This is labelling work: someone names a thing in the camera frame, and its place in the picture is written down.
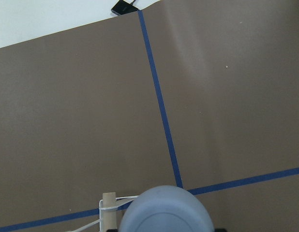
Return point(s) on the light blue plastic cup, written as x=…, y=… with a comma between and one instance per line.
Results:
x=166, y=209

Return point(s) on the small black adapter box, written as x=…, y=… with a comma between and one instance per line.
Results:
x=122, y=7

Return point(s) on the white wire cup holder rack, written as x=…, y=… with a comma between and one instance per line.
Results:
x=108, y=206

